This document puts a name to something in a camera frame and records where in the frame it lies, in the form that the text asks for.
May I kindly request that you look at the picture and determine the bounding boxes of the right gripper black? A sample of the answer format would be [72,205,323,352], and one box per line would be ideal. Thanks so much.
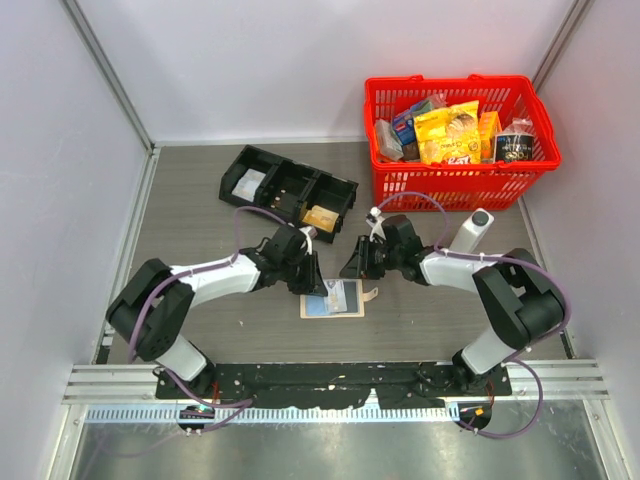
[340,235,402,280]

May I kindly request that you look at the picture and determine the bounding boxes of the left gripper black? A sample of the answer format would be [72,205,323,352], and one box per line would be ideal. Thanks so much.
[280,249,328,296]

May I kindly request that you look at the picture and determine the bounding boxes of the beige leather card holder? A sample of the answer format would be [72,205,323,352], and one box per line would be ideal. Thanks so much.
[300,279,379,319]

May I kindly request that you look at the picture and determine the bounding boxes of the white VIP card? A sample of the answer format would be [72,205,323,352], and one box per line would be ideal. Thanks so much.
[324,280,348,314]

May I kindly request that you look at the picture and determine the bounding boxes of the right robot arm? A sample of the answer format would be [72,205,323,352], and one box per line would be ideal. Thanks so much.
[340,209,567,395]

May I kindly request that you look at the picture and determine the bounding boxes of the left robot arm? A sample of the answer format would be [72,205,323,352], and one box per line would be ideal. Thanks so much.
[106,224,328,398]

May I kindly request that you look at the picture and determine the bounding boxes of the gold card in tray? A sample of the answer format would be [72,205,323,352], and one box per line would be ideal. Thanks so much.
[302,205,339,233]

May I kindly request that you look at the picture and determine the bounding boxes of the white cards in tray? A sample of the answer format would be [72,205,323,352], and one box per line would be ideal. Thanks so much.
[232,169,266,202]

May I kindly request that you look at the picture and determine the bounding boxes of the black three-compartment tray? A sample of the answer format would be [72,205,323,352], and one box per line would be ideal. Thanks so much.
[219,145,358,244]

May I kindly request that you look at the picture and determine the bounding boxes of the red plastic shopping basket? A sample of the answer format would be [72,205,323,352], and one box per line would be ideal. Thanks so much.
[364,75,562,211]

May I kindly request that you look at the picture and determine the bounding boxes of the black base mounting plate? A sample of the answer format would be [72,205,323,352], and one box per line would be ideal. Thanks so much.
[153,361,512,410]

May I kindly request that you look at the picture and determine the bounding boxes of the brown chocolate box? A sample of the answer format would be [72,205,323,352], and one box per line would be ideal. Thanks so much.
[402,142,420,162]

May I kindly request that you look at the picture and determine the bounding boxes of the grey wrapped package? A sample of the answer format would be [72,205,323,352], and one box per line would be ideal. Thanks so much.
[375,119,404,161]

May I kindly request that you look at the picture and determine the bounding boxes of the blue snack box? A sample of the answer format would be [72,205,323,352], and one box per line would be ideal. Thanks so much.
[391,110,416,145]

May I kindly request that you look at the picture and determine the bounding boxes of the yellow chips bag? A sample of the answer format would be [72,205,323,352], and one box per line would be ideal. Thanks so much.
[414,100,481,165]

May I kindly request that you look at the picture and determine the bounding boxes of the green sponge pack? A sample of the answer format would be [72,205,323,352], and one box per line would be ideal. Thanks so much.
[410,98,434,117]

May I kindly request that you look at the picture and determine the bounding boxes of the orange snack box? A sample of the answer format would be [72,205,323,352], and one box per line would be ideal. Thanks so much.
[478,111,502,164]

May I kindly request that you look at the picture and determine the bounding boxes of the black round can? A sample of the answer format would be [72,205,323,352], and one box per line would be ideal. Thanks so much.
[494,132,534,163]

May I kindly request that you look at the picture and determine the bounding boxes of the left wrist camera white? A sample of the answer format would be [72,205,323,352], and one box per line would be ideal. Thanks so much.
[300,226,317,256]

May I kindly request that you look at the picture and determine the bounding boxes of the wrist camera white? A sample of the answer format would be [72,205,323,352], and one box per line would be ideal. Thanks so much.
[300,226,317,256]
[366,206,386,242]

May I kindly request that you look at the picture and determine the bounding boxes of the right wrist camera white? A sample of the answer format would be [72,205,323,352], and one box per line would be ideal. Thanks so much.
[366,206,386,242]

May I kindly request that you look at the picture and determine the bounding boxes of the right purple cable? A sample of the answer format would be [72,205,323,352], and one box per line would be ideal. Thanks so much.
[369,191,572,441]

